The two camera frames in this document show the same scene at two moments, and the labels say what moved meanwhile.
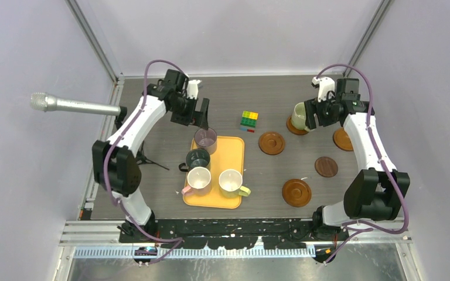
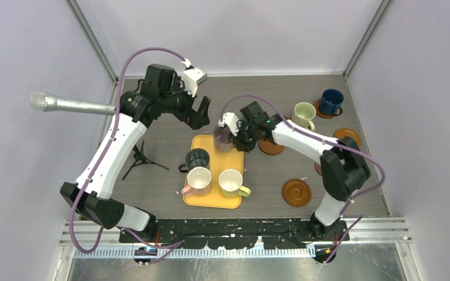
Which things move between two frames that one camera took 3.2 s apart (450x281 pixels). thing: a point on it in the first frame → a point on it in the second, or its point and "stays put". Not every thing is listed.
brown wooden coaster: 296,192 stays put
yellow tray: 229,154 stays put
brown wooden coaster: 271,143 stays put
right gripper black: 312,106 → 241,144
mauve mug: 207,139 → 223,140
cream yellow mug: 229,184 stays put
